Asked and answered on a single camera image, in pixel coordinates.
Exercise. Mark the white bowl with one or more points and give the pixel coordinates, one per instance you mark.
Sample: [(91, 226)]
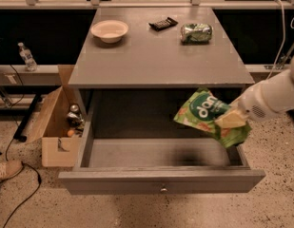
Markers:
[(109, 31)]

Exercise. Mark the open grey drawer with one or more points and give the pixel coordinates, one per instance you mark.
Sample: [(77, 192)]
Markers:
[(131, 145)]

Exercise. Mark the grey metal rail shelf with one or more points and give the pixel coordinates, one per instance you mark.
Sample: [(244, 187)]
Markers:
[(45, 75)]

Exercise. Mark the black table leg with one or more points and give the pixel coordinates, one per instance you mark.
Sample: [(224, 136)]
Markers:
[(18, 135)]

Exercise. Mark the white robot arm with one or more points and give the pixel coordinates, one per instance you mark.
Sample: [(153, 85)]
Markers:
[(263, 101)]

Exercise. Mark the clear plastic water bottle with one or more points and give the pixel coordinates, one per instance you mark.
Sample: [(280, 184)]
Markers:
[(27, 57)]

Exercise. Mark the crushed green soda can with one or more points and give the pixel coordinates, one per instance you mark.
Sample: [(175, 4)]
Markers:
[(196, 33)]

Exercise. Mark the orange ball in box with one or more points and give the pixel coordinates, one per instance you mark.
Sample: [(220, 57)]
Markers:
[(70, 133)]

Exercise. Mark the beige sneaker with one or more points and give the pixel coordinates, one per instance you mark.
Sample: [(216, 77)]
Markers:
[(10, 169)]

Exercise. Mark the grey cabinet counter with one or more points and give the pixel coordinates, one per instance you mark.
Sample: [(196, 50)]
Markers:
[(146, 58)]

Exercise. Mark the metallic items in box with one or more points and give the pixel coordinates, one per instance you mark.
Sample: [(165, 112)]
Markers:
[(75, 118)]

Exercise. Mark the black snack bar wrapper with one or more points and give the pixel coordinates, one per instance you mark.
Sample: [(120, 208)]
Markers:
[(164, 24)]

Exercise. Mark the green rice chip bag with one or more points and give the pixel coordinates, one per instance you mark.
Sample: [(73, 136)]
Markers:
[(202, 109)]

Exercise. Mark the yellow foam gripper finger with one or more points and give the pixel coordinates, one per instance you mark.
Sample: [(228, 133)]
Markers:
[(232, 118)]

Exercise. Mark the cardboard box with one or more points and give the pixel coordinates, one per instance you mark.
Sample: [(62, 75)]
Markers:
[(51, 126)]

